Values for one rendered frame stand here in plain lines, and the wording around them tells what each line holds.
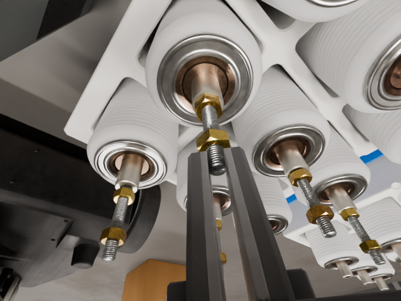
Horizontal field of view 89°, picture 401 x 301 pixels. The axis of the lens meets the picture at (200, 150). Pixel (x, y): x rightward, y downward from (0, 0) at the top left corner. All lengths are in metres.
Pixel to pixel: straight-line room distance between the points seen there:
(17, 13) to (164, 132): 0.15
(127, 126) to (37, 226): 0.38
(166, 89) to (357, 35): 0.16
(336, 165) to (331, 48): 0.14
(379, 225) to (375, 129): 0.29
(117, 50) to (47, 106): 0.34
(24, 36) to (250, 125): 0.23
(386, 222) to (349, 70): 0.41
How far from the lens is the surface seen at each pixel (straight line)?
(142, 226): 0.53
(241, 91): 0.17
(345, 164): 0.31
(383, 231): 0.57
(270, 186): 0.36
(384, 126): 0.32
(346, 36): 0.23
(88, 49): 0.46
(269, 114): 0.21
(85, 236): 0.51
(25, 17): 0.25
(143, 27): 0.23
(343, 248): 0.60
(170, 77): 0.16
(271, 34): 0.25
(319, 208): 0.19
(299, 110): 0.22
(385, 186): 0.56
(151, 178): 0.24
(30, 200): 0.49
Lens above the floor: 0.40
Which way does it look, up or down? 47 degrees down
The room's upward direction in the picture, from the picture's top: 176 degrees clockwise
